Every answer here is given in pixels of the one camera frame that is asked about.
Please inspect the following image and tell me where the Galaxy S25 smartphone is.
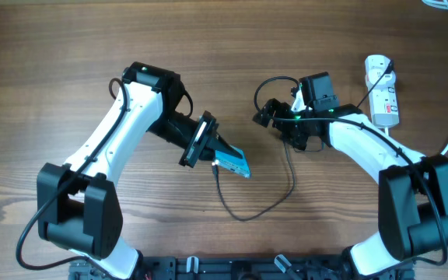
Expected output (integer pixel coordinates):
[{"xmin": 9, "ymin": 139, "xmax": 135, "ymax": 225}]
[{"xmin": 214, "ymin": 145, "xmax": 251, "ymax": 178}]

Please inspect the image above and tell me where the white power strip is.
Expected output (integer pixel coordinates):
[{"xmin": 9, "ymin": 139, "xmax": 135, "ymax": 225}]
[{"xmin": 365, "ymin": 54, "xmax": 400, "ymax": 129}]

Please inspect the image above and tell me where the black USB charging cable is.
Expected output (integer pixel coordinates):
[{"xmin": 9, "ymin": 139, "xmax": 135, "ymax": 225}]
[{"xmin": 211, "ymin": 58, "xmax": 395, "ymax": 222}]

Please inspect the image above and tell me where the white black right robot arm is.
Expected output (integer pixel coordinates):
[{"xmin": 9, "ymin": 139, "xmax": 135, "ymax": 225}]
[{"xmin": 253, "ymin": 72, "xmax": 448, "ymax": 279}]

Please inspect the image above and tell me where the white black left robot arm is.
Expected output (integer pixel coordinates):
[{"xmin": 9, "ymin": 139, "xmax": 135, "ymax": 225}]
[{"xmin": 37, "ymin": 62, "xmax": 250, "ymax": 279}]

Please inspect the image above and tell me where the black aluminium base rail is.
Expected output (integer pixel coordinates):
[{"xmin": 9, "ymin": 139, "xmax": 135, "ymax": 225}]
[{"xmin": 68, "ymin": 254, "xmax": 415, "ymax": 280}]

